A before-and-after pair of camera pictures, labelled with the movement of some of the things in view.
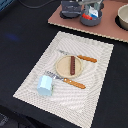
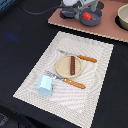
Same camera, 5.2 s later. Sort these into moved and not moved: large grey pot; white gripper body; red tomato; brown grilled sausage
Moved: white gripper body
Not moved: large grey pot; red tomato; brown grilled sausage
